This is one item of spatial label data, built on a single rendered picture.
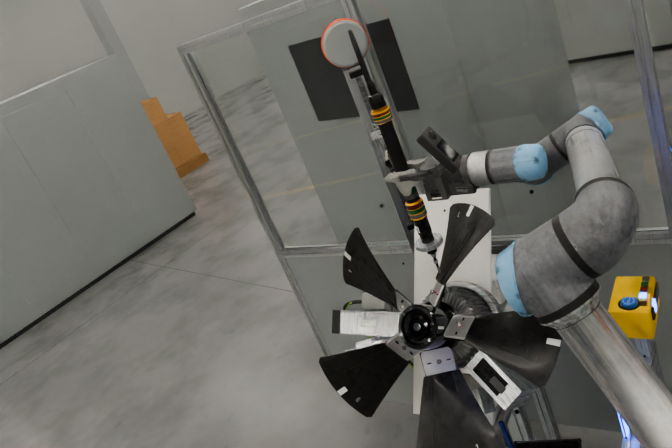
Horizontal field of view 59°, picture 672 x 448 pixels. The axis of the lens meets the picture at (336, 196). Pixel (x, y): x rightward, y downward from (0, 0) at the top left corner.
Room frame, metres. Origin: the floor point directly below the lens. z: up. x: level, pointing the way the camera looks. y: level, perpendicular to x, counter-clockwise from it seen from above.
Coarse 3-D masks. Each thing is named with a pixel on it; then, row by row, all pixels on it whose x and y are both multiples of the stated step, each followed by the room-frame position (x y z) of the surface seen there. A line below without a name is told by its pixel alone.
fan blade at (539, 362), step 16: (480, 320) 1.30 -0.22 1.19; (496, 320) 1.28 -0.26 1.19; (512, 320) 1.26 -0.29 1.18; (528, 320) 1.23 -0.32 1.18; (480, 336) 1.25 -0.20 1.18; (496, 336) 1.23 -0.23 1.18; (512, 336) 1.21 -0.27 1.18; (528, 336) 1.19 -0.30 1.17; (544, 336) 1.17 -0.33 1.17; (560, 336) 1.15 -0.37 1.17; (496, 352) 1.19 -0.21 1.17; (512, 352) 1.17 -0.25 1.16; (528, 352) 1.15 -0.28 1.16; (544, 352) 1.14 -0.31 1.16; (512, 368) 1.14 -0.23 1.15; (528, 368) 1.12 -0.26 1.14; (544, 368) 1.11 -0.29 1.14; (544, 384) 1.08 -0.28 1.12
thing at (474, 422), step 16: (432, 384) 1.26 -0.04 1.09; (448, 384) 1.26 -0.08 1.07; (464, 384) 1.27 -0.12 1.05; (432, 400) 1.24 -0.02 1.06; (448, 400) 1.24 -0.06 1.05; (464, 400) 1.23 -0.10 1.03; (432, 416) 1.22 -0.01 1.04; (448, 416) 1.21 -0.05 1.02; (464, 416) 1.21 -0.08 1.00; (480, 416) 1.20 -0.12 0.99; (432, 432) 1.19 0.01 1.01; (448, 432) 1.19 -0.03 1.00; (464, 432) 1.18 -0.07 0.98; (480, 432) 1.18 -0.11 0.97
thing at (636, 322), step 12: (624, 276) 1.39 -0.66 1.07; (636, 276) 1.37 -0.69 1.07; (624, 288) 1.34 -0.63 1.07; (636, 288) 1.32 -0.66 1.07; (648, 288) 1.30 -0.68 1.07; (612, 300) 1.31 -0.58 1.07; (648, 300) 1.26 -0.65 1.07; (612, 312) 1.27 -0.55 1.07; (624, 312) 1.26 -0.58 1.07; (636, 312) 1.24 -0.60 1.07; (648, 312) 1.22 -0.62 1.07; (624, 324) 1.26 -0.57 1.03; (636, 324) 1.24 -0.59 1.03; (648, 324) 1.22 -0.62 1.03; (636, 336) 1.25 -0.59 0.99; (648, 336) 1.23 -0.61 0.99
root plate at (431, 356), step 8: (424, 352) 1.32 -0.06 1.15; (432, 352) 1.33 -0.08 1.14; (440, 352) 1.33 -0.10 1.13; (448, 352) 1.33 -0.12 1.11; (424, 360) 1.31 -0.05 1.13; (432, 360) 1.31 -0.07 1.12; (448, 360) 1.31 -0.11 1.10; (424, 368) 1.30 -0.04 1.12; (432, 368) 1.30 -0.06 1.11; (440, 368) 1.30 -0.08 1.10; (448, 368) 1.30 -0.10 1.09
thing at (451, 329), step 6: (456, 318) 1.35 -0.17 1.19; (462, 318) 1.34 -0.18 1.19; (468, 318) 1.33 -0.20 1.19; (450, 324) 1.33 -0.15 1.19; (456, 324) 1.33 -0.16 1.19; (462, 324) 1.32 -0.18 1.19; (468, 324) 1.31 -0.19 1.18; (450, 330) 1.31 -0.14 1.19; (456, 330) 1.30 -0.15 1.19; (462, 330) 1.30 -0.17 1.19; (450, 336) 1.29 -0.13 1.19; (456, 336) 1.28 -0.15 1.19; (462, 336) 1.27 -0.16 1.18
